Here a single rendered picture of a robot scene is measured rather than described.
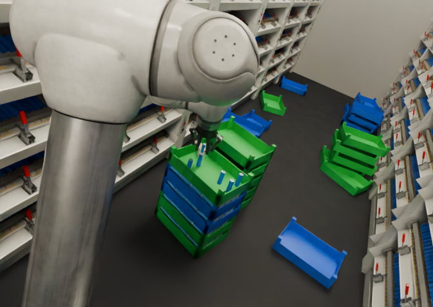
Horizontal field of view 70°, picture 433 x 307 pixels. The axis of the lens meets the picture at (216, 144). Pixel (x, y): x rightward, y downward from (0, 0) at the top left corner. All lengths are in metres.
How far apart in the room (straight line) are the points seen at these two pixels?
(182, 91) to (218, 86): 0.06
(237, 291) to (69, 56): 1.16
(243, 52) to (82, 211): 0.30
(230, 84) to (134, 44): 0.12
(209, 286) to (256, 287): 0.21
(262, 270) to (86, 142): 1.19
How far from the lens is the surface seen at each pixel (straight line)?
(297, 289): 1.53
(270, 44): 2.88
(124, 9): 0.41
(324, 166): 2.36
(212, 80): 0.36
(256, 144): 1.60
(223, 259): 1.46
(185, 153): 1.37
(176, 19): 0.40
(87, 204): 0.47
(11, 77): 0.92
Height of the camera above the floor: 1.12
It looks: 32 degrees down
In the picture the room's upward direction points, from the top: 19 degrees clockwise
